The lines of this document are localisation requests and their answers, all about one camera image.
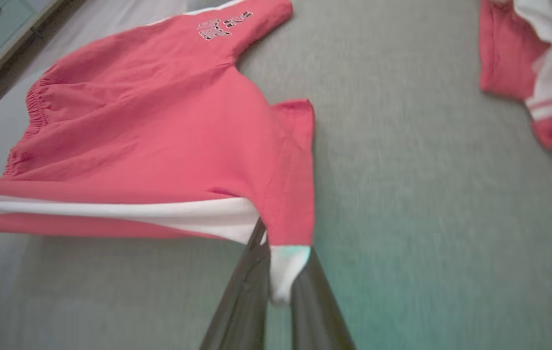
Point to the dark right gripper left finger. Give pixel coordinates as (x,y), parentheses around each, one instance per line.
(242,301)

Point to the red basketball jersey white sleeves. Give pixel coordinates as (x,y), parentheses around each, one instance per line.
(504,63)

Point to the large grey sofa ottoman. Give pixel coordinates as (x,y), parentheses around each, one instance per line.
(402,194)

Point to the red shorts white trim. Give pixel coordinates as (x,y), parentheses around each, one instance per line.
(159,121)

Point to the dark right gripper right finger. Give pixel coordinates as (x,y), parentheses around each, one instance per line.
(317,311)

